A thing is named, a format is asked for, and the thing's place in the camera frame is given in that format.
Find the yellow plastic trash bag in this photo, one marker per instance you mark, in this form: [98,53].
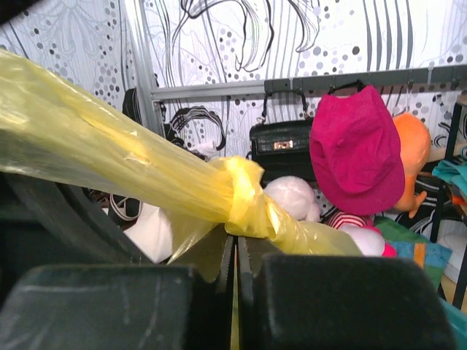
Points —
[57,131]

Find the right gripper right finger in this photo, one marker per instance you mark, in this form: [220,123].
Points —
[327,302]

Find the black round hat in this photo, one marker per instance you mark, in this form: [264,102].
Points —
[131,105]

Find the teal folded cloth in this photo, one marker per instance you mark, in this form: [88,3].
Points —
[452,173]

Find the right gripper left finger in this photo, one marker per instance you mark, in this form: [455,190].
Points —
[186,304]

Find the orange plush toy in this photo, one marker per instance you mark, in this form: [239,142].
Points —
[415,150]

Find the teal plastic trash bin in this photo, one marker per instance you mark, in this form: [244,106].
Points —
[458,323]

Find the cream canvas tote bag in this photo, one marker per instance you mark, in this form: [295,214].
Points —
[145,225]

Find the black leather handbag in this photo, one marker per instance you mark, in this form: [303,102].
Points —
[282,148]

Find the rainbow striped fabric bag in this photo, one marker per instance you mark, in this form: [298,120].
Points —
[431,257]

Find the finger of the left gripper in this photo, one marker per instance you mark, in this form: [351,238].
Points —
[67,213]

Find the magenta fabric bag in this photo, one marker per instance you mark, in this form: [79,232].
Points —
[355,152]

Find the white fluffy plush sheep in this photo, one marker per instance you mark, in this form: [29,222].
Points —
[295,196]

